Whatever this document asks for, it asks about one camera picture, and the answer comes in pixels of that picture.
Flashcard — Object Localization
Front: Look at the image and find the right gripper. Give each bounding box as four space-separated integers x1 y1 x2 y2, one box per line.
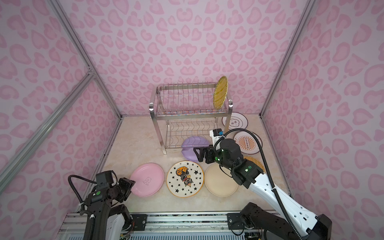
192 143 235 171

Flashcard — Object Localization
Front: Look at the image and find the pink bear plate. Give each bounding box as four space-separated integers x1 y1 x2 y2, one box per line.
130 163 165 198

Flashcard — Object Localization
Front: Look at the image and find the yellow woven plate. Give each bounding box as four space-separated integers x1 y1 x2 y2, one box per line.
213 76 229 110

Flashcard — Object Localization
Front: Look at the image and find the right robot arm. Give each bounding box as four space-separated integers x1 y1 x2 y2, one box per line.
194 139 332 240

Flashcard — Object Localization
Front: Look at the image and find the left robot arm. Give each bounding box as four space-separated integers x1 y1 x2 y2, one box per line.
81 171 136 240

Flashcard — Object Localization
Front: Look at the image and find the steel two-tier dish rack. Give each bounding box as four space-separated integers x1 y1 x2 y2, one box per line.
149 83 234 155

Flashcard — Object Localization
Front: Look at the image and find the purple shell-shaped plate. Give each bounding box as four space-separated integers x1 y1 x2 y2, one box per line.
182 136 210 162

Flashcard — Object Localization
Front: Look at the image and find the white star cartoon plate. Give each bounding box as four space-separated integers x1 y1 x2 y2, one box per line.
166 161 205 198

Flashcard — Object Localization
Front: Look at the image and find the cream plain plate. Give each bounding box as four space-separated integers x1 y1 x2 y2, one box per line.
205 164 239 198

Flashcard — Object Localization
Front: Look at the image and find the white plate orange sunburst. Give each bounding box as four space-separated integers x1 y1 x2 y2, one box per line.
234 131 260 155

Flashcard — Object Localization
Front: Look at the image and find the white plate black rim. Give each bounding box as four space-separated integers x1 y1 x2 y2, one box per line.
222 112 249 132

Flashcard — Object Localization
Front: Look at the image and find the orange woven plate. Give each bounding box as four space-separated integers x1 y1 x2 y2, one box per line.
244 156 266 172

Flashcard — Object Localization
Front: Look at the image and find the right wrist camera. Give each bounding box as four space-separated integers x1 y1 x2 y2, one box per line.
210 129 224 145

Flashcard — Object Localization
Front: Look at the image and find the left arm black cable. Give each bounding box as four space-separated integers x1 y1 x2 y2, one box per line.
67 174 98 208

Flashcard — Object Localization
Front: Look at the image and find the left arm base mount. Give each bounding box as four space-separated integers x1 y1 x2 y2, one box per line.
122 214 148 232

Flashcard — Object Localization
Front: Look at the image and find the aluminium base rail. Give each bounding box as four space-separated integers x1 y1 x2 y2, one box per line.
55 209 319 240

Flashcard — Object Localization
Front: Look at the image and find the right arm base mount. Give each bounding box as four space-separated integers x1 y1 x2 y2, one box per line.
226 213 271 231

